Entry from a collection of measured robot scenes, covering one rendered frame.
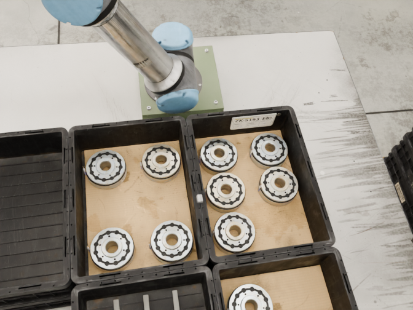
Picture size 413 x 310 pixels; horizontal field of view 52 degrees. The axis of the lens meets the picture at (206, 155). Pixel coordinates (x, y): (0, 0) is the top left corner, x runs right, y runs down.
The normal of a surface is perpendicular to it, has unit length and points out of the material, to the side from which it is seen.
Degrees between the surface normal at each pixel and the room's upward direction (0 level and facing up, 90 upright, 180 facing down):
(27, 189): 0
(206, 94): 2
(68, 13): 85
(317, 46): 0
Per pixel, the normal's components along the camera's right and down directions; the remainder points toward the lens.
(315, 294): 0.07, -0.48
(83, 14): 0.06, 0.84
